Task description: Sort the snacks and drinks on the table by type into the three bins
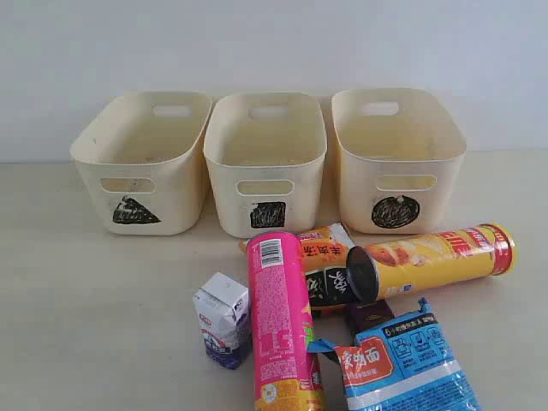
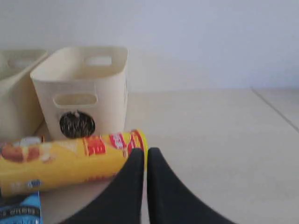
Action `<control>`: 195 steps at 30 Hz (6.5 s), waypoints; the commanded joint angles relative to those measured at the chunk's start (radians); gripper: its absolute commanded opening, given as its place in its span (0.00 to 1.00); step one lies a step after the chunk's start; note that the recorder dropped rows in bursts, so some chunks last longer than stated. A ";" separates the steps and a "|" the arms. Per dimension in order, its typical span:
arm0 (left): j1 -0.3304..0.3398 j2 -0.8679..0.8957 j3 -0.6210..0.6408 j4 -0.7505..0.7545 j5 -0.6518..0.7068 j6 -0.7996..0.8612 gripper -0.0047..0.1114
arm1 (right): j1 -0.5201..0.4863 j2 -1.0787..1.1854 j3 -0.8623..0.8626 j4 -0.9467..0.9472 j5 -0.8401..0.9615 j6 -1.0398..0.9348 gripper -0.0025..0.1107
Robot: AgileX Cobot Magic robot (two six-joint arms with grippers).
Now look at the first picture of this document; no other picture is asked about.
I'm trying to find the orange black noodle packet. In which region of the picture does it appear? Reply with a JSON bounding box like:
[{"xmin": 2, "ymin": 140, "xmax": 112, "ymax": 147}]
[{"xmin": 241, "ymin": 224, "xmax": 356, "ymax": 336}]

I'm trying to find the white blue milk carton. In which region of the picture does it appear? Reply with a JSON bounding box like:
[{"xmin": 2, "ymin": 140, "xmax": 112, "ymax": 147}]
[{"xmin": 193, "ymin": 272, "xmax": 252, "ymax": 370}]

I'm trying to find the yellow chips can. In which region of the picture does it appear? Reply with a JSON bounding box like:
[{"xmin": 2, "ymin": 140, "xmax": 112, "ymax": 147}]
[{"xmin": 346, "ymin": 223, "xmax": 515, "ymax": 303}]

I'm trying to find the pink chips can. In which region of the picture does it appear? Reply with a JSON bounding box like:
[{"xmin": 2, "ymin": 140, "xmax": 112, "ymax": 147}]
[{"xmin": 247, "ymin": 232, "xmax": 325, "ymax": 410}]

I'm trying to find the blue noodle packet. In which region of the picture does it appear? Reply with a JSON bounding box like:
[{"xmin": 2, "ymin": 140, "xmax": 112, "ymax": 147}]
[{"xmin": 307, "ymin": 298, "xmax": 481, "ymax": 411}]

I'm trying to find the cream bin with square mark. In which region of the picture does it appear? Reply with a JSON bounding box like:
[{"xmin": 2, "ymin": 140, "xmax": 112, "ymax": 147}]
[{"xmin": 203, "ymin": 92, "xmax": 328, "ymax": 238}]

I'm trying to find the cream bin with circle mark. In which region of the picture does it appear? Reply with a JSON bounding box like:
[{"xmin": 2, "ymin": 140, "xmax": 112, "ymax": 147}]
[{"xmin": 331, "ymin": 88, "xmax": 467, "ymax": 235}]

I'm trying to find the cream bin with triangle mark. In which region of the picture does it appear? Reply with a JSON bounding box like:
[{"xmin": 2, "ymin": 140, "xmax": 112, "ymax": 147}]
[{"xmin": 69, "ymin": 92, "xmax": 213, "ymax": 235}]

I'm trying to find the purple drink carton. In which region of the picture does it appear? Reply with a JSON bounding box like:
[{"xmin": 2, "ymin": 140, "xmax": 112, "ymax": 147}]
[{"xmin": 344, "ymin": 300, "xmax": 395, "ymax": 337}]

